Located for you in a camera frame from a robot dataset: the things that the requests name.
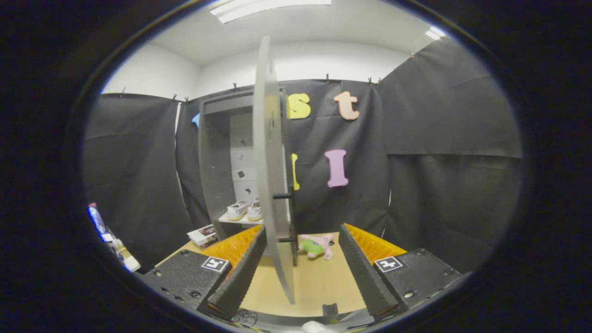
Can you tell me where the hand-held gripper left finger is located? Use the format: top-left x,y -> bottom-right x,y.
140,225 -> 268,321

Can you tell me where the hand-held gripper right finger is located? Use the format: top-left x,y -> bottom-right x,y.
338,223 -> 463,321

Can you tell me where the grey shoe cabinet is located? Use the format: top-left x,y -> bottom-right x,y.
197,85 -> 297,242

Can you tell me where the beige shoe cabinet door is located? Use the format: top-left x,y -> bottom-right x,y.
252,36 -> 297,305

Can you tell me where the pink and green plush toy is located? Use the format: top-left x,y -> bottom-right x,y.
297,233 -> 335,261

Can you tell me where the blue printed board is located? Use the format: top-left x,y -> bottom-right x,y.
87,202 -> 112,244

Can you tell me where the black backdrop cloth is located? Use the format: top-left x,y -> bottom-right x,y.
82,37 -> 524,274

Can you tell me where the long ceiling light panel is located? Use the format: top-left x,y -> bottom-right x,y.
209,0 -> 333,25

